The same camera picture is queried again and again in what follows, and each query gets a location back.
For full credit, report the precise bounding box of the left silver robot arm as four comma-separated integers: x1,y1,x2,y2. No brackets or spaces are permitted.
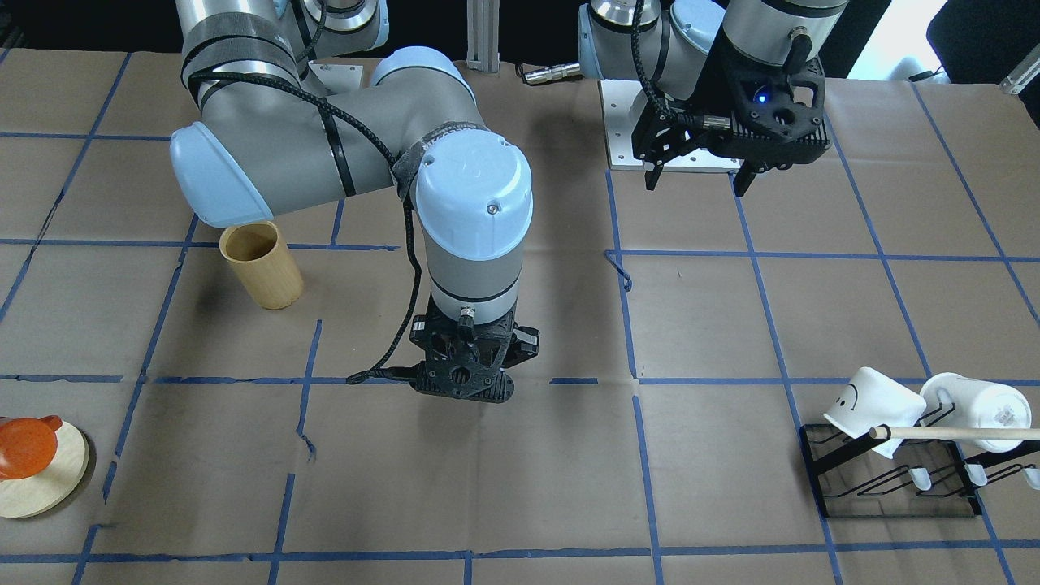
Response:
577,1,847,196

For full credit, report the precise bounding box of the black wire mug rack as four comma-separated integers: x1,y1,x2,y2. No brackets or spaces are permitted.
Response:
799,423,1038,518

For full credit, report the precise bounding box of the wooden mug tree stand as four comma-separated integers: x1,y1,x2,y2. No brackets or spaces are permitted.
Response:
1,422,90,519

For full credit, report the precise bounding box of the aluminium frame post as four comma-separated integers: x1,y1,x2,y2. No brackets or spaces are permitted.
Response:
465,0,501,74

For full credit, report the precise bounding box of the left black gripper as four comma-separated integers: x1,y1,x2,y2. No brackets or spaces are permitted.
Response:
631,37,832,197

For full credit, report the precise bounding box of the bamboo chopstick holder cup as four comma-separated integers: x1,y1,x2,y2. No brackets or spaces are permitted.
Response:
219,221,304,310

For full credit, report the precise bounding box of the orange mug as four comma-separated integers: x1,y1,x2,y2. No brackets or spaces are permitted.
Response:
1,415,63,481

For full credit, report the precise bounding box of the white plain mug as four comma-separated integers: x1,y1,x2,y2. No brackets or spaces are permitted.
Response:
921,371,1032,429

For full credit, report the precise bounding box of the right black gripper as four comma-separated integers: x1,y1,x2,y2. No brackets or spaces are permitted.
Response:
408,314,541,403

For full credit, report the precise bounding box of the white smiley mug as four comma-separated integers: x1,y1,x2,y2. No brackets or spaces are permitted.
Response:
822,366,926,438

